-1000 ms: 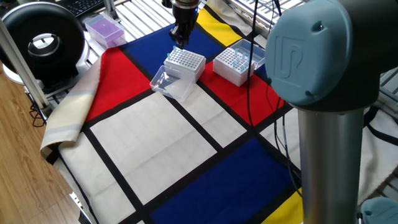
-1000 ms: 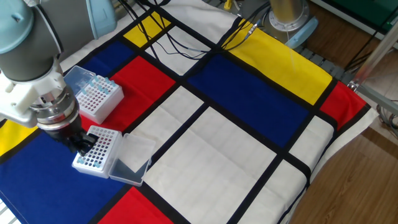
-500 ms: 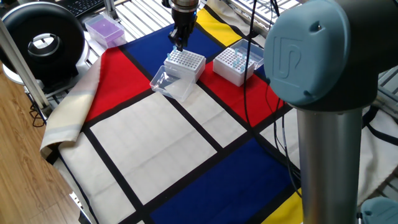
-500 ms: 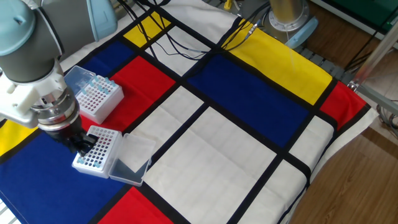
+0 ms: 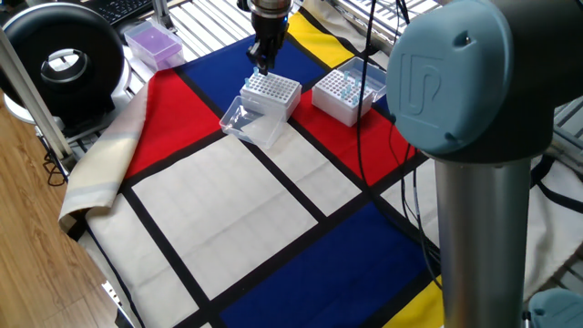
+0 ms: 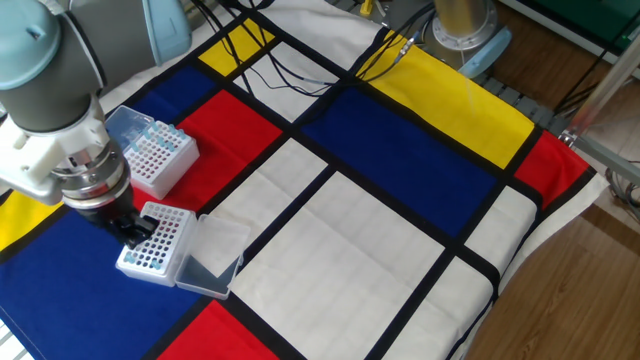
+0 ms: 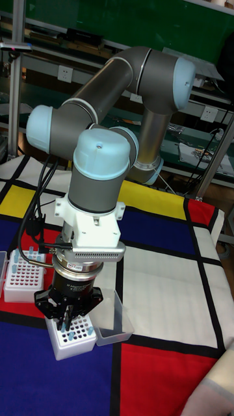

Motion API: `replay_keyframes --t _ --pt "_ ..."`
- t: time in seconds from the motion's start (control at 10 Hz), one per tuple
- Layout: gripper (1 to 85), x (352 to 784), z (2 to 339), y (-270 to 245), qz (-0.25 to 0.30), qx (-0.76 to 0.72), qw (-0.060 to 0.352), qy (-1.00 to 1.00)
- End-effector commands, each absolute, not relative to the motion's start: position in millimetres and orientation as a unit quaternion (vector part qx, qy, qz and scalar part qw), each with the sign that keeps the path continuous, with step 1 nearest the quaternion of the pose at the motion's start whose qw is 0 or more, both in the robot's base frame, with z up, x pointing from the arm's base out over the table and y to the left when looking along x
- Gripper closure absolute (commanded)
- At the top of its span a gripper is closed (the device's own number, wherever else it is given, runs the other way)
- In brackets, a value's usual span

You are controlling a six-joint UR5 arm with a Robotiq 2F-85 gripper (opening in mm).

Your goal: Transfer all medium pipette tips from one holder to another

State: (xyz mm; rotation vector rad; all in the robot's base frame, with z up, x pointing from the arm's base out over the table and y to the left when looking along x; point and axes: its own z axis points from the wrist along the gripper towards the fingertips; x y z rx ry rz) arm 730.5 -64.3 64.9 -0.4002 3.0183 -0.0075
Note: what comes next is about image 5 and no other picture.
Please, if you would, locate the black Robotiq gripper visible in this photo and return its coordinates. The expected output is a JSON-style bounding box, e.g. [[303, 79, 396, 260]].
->
[[245, 13, 291, 77]]

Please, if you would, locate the white pipette tip box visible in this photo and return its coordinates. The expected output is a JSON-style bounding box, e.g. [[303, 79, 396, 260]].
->
[[312, 56, 388, 128], [219, 67, 302, 150]]

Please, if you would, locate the purple pipette tip box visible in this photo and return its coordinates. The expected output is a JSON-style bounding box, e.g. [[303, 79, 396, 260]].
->
[[123, 20, 187, 73]]

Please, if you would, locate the black computer keyboard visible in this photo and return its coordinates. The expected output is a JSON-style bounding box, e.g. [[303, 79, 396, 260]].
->
[[93, 0, 156, 26]]

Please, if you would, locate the Mondrian pattern colour-block tablecloth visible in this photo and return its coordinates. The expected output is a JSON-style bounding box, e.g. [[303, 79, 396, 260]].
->
[[58, 0, 583, 328]]

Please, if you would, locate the grey aluminium table rail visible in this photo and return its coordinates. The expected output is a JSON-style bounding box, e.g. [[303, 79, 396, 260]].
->
[[334, 0, 411, 56]]

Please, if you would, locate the aluminium frame post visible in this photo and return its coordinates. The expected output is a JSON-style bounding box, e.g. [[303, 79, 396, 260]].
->
[[151, 0, 177, 33], [0, 26, 75, 161]]

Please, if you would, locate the black cable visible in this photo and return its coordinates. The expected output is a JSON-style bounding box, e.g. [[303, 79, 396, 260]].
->
[[353, 0, 438, 256], [386, 122, 443, 288]]

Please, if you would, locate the grey cable silver connector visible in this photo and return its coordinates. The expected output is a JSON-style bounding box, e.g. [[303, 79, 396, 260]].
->
[[412, 172, 423, 238]]

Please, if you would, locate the black round ring-shaped device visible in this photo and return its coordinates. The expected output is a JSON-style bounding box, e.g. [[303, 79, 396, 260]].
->
[[0, 2, 128, 136]]

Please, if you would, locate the white table edge bracket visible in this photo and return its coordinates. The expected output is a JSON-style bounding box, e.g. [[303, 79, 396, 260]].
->
[[102, 280, 124, 312]]

